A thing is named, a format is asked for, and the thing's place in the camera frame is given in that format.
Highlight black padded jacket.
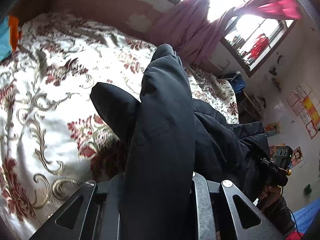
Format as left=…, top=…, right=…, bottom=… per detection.
left=90, top=44, right=268, bottom=239

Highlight person's right hand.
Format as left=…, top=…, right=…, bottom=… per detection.
left=258, top=185, right=281, bottom=206

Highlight small side table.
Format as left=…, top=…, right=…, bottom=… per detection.
left=236, top=91, right=264, bottom=124

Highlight floral bed quilt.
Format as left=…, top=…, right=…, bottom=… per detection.
left=0, top=11, right=239, bottom=240

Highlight blue bag by bed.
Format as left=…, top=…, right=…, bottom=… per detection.
left=220, top=71, right=246, bottom=94

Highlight wooden framed window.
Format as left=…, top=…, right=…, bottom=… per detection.
left=167, top=0, right=287, bottom=73

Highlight pink window curtain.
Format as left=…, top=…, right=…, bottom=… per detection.
left=147, top=0, right=302, bottom=65

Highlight orange blue brown pillow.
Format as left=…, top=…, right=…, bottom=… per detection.
left=0, top=15, right=21, bottom=61

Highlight wall posters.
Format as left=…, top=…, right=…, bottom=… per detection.
left=265, top=81, right=319, bottom=168

